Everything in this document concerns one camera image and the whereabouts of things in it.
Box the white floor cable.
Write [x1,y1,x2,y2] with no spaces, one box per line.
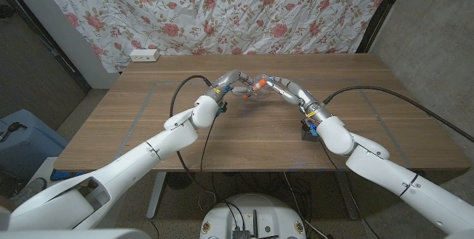
[283,172,329,239]

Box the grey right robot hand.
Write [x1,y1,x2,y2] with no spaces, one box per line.
[265,75,333,123]

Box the black round floor stand base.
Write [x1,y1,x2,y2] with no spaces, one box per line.
[165,172,196,190]

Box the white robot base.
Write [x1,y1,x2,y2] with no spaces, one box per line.
[199,193,307,239]

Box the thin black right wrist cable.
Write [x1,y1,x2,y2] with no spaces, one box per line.
[317,139,381,239]

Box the floral backdrop cloth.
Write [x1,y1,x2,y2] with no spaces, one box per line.
[27,0,397,73]

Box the thin black left wrist cable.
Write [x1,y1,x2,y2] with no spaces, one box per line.
[199,115,218,210]

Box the grey white shoe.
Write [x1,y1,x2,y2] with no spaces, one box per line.
[14,178,48,206]

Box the white table leg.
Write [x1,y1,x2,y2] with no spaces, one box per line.
[146,171,167,221]
[335,170,360,221]

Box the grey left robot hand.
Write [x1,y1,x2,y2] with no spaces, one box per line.
[204,70,257,104]

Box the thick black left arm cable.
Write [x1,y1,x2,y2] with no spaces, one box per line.
[169,75,218,210]

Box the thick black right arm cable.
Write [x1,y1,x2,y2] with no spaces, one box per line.
[322,85,474,143]

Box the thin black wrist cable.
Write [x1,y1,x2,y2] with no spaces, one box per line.
[317,139,381,239]
[199,115,218,210]

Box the white power strip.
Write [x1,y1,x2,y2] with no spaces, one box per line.
[129,48,161,63]

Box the blue storage bin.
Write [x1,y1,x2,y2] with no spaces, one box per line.
[0,108,70,181]

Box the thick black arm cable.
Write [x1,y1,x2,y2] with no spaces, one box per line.
[169,75,218,210]
[322,85,474,143]

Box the white robot torso edge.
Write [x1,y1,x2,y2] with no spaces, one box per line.
[0,229,151,239]

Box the orange blue white glue stick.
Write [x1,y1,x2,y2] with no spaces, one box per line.
[242,83,262,101]

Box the dark grey cube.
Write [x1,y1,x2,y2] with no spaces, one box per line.
[301,120,320,143]

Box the clear glass cup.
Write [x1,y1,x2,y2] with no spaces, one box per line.
[252,73,274,99]

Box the black backdrop stand pole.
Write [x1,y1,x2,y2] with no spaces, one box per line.
[355,0,410,54]

